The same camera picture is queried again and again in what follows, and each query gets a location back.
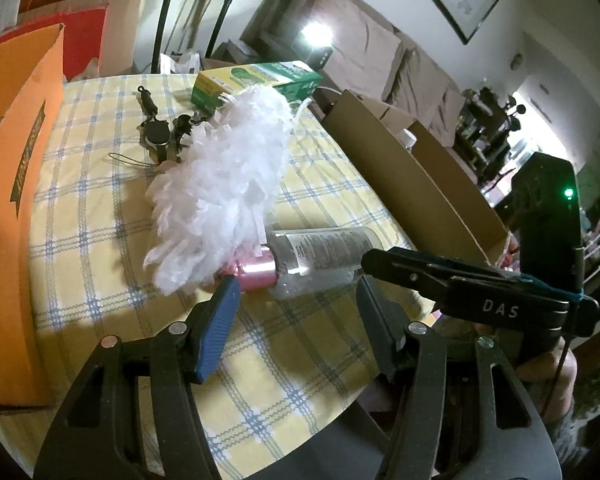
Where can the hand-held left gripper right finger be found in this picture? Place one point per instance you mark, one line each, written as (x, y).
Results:
(376, 316)

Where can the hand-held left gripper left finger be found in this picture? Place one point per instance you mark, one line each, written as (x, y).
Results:
(220, 320)

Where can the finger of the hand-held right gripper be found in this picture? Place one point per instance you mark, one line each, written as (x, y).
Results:
(405, 270)

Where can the clear plastic bottle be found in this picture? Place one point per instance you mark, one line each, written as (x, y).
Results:
(320, 260)

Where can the brown cardboard box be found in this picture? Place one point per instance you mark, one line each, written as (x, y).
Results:
(405, 175)

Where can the white fluffy duster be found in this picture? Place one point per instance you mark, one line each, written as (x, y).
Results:
(230, 170)

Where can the black retractable key reel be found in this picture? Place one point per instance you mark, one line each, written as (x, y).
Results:
(156, 132)

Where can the black star knob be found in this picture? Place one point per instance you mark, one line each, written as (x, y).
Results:
(182, 122)

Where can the orange cardboard box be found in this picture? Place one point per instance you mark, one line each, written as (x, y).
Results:
(10, 210)

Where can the person's right hand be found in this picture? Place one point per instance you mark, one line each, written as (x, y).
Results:
(567, 380)

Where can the pink printed packet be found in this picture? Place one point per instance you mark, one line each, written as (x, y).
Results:
(510, 255)

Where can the dark wooden shelf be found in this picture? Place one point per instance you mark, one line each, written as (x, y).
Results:
(485, 150)

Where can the yellow plaid tablecloth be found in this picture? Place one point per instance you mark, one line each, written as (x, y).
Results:
(130, 270)

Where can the beige covered sofa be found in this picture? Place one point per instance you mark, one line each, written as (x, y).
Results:
(370, 45)

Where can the black portable lamp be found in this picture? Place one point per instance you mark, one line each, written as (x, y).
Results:
(325, 55)

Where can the green and yellow carton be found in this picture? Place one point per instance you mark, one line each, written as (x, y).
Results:
(260, 77)

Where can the white bag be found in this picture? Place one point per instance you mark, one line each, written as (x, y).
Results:
(180, 62)

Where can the black speaker stand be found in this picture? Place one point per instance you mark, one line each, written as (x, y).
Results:
(219, 20)
(162, 25)

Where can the plain cardboard box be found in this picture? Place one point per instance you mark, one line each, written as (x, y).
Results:
(125, 35)

